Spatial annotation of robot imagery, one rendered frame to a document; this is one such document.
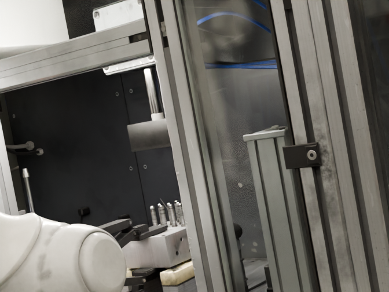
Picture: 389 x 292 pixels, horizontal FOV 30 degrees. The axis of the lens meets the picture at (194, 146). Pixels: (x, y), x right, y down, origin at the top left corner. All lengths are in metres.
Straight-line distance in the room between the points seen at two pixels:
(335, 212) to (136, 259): 0.44
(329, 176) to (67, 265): 0.29
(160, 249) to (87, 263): 0.39
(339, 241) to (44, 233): 0.32
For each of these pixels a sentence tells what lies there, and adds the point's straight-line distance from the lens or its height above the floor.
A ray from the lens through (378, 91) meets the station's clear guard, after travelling 0.79.
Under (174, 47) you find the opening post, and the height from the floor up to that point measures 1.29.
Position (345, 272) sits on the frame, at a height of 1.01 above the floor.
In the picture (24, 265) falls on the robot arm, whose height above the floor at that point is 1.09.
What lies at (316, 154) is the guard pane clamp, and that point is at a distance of 0.80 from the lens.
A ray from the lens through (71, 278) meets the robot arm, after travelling 0.74.
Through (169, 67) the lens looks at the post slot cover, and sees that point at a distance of 0.90.
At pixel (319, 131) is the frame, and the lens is 0.80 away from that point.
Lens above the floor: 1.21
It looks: 3 degrees down
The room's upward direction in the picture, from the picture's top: 10 degrees counter-clockwise
